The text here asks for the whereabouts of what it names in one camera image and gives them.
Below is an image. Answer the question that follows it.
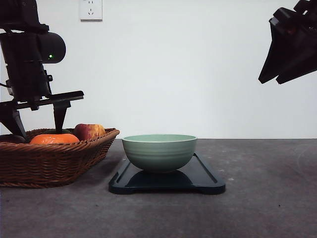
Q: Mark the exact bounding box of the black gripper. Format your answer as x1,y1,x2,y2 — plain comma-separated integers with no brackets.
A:
0,59,85,141
258,0,317,84

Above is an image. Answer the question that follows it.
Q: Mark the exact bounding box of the green ceramic bowl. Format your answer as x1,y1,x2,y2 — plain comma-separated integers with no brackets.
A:
122,134,198,173

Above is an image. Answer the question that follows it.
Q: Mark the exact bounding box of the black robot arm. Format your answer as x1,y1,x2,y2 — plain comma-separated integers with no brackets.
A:
0,0,84,138

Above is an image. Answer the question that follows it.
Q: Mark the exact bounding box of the brown wicker basket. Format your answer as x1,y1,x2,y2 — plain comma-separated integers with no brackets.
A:
0,128,120,188

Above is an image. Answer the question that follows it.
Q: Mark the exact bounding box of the dark green fruit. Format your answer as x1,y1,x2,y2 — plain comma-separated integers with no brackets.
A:
44,129,73,134

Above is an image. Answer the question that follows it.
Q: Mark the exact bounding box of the orange tangerine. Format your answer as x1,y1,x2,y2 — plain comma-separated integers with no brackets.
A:
30,134,80,144

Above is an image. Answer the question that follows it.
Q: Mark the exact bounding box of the dark purple fruit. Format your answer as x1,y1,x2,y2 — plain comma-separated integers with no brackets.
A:
0,135,26,143

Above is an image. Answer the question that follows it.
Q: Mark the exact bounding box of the red yellow apple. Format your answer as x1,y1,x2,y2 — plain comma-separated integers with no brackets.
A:
74,123,106,140

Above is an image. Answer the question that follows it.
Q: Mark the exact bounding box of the dark blue rectangular tray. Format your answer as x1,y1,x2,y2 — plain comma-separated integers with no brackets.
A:
108,153,225,195

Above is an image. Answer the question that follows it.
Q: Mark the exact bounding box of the white wall socket left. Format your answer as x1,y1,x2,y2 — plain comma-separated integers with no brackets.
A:
79,0,103,23

